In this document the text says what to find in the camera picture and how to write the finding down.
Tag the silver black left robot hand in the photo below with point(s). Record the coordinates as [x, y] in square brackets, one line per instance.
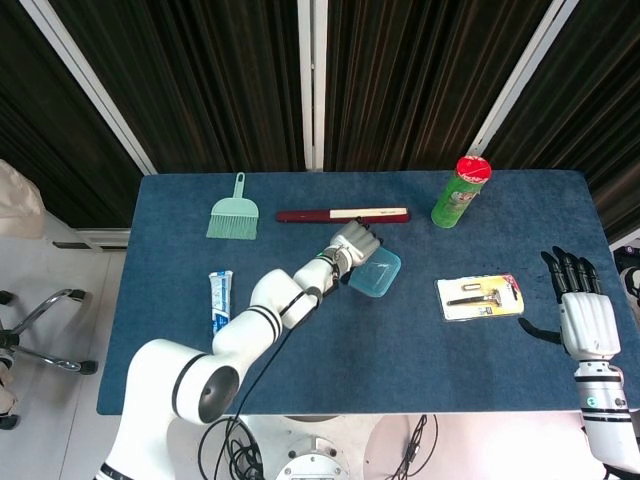
[356, 242]

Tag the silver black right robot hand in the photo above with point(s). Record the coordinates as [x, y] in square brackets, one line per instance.
[587, 325]

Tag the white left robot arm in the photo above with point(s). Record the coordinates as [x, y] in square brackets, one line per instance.
[160, 380]

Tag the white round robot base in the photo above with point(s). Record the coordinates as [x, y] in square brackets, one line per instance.
[311, 462]

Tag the green chips can red lid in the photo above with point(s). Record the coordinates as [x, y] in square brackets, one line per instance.
[452, 202]

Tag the mint green hand brush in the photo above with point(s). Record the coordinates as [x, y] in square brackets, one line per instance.
[233, 220]

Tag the dark red folded fan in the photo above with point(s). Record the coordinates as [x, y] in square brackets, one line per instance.
[305, 216]

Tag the razor in yellow blister pack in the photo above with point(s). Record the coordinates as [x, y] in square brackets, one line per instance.
[475, 300]

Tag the blue table cloth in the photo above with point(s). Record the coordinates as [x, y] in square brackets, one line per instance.
[400, 360]

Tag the white blue toothpaste tube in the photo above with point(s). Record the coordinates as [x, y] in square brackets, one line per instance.
[221, 300]

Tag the dark brown curtain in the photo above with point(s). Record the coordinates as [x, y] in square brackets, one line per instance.
[200, 75]

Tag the chrome base office chair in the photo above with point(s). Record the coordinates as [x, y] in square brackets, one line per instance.
[40, 310]

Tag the beige cloth bundle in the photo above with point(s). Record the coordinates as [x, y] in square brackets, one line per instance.
[17, 200]

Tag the white window frame post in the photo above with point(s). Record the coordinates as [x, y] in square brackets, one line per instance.
[520, 65]
[90, 80]
[306, 75]

